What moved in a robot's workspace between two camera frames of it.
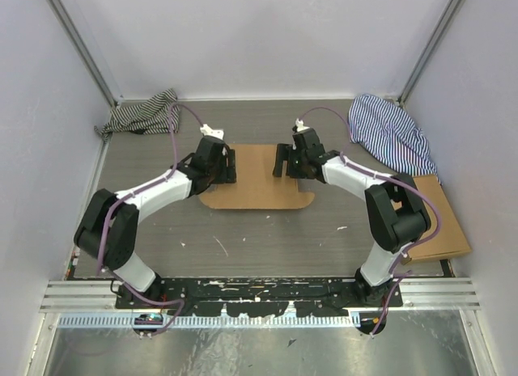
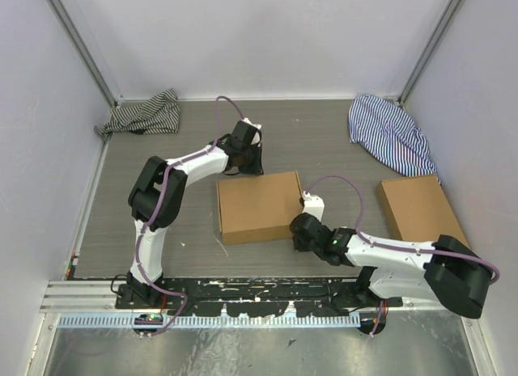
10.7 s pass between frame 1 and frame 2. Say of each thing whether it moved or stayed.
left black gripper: moved
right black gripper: moved
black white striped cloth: stayed
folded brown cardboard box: stayed
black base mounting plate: stayed
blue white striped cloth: stayed
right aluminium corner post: stayed
